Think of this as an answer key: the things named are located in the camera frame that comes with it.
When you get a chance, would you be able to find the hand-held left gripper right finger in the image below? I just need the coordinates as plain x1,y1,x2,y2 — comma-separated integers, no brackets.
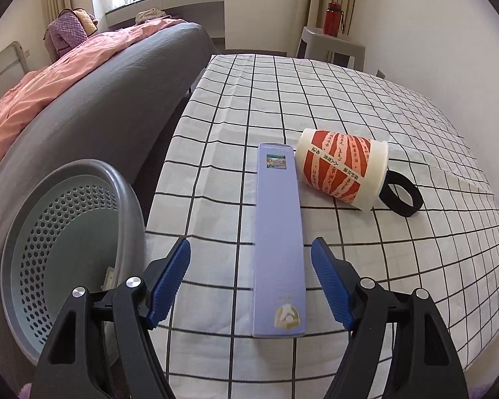
310,237,468,399

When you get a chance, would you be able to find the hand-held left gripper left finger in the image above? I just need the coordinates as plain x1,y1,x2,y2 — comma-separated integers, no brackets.
29,237,192,399

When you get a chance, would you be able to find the grey perforated plastic basket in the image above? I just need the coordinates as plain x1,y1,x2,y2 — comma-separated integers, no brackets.
0,159,147,366

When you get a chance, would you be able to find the long purple cardboard box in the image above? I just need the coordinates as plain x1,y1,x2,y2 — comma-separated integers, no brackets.
251,142,306,339

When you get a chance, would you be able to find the red and white paper cup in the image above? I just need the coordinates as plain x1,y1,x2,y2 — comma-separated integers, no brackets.
295,128,389,212

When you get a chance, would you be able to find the black and white checked tablecloth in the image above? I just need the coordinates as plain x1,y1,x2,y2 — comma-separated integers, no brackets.
143,53,499,399

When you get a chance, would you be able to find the grey bed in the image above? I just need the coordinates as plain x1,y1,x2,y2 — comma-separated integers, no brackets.
0,22,215,300

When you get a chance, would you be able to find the grey plastic stool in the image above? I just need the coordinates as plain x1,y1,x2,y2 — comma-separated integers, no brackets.
295,26,367,71

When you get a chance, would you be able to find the pink blanket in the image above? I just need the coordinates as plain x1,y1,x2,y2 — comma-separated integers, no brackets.
0,19,188,192

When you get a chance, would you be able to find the red water bottle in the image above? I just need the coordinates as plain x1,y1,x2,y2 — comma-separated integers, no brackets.
322,1,344,37

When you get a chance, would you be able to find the beige clothes pile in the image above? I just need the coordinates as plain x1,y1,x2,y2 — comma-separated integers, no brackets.
134,8,167,25

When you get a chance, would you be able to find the purple backpack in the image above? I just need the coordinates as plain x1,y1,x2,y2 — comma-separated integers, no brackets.
46,10,90,57

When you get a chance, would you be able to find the grey headboard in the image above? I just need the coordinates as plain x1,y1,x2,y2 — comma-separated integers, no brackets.
0,42,30,100

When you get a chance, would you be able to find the grey window sill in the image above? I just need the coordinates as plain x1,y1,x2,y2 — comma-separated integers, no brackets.
105,0,226,40

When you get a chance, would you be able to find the brown pillow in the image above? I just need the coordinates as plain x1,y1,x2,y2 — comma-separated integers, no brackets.
73,7,99,34

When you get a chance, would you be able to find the black strap band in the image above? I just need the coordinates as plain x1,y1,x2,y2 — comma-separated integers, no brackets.
378,170,424,217

